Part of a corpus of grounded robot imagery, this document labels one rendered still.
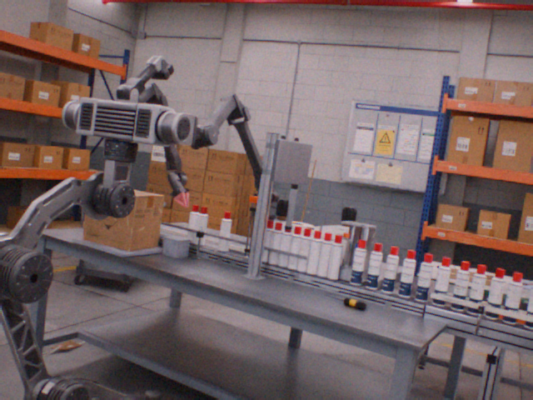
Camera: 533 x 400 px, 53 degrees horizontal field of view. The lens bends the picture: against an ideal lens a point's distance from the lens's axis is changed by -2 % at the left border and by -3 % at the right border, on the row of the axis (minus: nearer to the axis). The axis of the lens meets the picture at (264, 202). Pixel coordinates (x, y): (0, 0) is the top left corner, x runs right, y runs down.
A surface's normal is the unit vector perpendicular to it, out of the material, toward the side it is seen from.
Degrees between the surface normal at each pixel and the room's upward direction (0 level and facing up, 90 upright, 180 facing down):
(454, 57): 90
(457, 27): 90
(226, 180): 89
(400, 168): 90
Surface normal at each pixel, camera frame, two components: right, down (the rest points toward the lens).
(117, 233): -0.40, 0.02
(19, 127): 0.90, 0.16
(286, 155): 0.41, 0.14
